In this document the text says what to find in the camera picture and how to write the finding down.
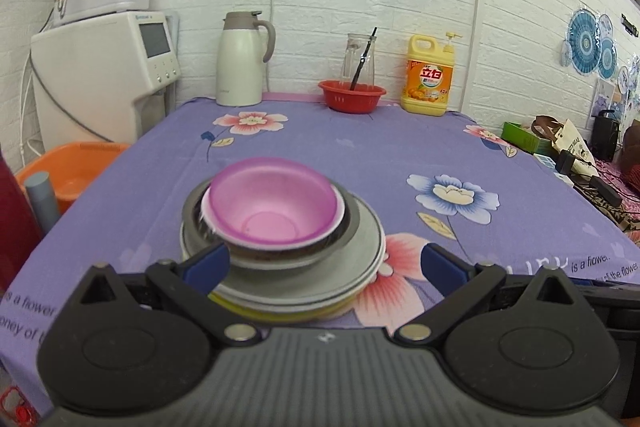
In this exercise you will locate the yellow detergent pump bottle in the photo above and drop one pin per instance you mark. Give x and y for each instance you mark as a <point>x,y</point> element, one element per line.
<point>427,82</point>

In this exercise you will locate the orange plastic basin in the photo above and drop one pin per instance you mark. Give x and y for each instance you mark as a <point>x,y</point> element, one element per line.
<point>75,167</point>

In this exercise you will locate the white water dispenser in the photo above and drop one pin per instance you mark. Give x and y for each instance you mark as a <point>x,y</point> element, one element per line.
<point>90,77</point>

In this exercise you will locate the white thermos jug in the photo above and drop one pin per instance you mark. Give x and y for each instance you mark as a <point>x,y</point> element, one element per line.
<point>240,62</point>

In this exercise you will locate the black power adapter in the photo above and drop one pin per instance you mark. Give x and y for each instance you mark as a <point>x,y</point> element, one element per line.
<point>606,191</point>

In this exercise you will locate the purple plastic bowl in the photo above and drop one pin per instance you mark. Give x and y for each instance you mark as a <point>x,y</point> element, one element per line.
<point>270,207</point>

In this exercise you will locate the small white box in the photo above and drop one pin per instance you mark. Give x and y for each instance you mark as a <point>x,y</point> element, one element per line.
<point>545,161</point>

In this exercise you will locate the black speaker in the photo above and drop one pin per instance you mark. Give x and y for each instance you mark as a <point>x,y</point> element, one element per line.
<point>606,134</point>

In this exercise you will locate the stainless steel bowl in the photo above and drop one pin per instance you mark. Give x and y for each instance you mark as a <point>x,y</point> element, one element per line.
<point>191,212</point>

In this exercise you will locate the wall photo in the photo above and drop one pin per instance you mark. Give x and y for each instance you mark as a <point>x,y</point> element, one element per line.
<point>604,99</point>

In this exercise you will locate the red patterned object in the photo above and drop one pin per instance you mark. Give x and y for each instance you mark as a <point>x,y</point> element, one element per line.
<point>17,407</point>

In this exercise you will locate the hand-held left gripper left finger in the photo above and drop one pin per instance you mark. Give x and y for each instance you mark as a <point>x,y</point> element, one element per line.
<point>207,264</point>

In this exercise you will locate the plain white plate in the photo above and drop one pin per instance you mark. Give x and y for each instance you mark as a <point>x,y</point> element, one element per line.
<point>320,306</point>

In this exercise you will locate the grey cylinder bottle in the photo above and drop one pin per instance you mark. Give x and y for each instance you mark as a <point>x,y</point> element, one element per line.
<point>44,202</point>

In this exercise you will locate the blue round wall decoration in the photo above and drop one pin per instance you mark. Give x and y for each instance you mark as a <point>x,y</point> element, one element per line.
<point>582,39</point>
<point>607,52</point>

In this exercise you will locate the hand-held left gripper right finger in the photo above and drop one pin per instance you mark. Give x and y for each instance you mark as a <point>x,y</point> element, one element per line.
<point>442,267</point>

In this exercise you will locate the black straw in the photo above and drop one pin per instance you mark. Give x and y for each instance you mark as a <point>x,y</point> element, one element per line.
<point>364,57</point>

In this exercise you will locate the dark red object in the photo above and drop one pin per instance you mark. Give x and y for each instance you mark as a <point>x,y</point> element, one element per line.
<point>17,222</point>

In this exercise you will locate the clear glass pitcher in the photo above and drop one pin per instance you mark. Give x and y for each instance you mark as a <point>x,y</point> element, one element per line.
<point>361,57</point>

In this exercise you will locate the red plastic basket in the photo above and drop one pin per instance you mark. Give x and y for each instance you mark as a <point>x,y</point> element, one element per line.
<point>350,99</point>

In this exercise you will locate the green cardboard box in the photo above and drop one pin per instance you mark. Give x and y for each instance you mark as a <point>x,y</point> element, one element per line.
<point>522,137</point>

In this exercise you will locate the purple floral tablecloth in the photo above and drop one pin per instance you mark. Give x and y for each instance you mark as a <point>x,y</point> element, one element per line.
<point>350,147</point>

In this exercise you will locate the yellow plate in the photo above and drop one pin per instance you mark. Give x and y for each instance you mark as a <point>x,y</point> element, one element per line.
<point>280,317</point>

